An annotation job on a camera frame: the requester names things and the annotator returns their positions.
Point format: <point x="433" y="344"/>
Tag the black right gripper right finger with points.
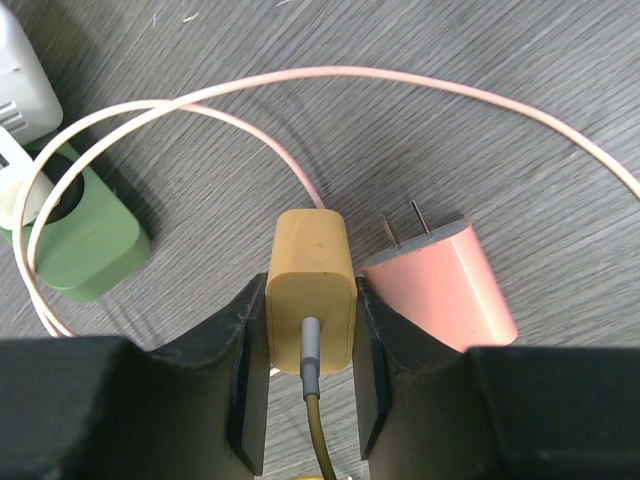
<point x="426" y="411"/>

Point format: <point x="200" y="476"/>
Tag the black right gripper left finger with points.
<point x="103" y="408"/>

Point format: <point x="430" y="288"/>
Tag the pink charger plug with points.
<point x="442" y="282"/>

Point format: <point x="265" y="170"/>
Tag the green power strip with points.
<point x="91" y="241"/>

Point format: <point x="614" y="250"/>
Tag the yellow charger plug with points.
<point x="310" y="275"/>

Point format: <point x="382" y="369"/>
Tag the white cube adapter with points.
<point x="29" y="110"/>

